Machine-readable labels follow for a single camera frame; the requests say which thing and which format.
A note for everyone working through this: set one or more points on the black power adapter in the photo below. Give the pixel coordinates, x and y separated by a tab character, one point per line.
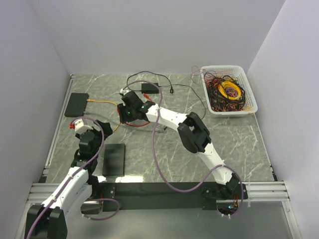
148	88

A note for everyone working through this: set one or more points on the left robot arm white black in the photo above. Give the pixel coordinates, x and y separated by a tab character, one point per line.
48	220

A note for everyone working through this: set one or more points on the white plastic basket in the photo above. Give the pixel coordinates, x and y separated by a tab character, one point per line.
227	91

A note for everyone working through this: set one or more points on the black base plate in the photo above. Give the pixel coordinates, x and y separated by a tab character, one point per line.
152	196

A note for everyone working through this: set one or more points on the aluminium rail frame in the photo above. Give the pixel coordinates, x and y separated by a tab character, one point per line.
267	191

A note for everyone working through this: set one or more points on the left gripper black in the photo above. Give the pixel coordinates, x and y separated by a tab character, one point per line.
107	131

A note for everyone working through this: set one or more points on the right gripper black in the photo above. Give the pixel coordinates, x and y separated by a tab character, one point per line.
123	118

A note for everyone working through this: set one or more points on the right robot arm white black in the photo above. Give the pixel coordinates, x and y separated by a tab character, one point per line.
194	135

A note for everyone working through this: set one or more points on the black box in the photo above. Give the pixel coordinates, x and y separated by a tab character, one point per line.
114	160

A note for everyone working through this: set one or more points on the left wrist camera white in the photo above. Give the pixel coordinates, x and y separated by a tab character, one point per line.
79	126

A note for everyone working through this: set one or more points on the black network switch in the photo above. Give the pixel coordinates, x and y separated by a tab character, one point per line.
76	105

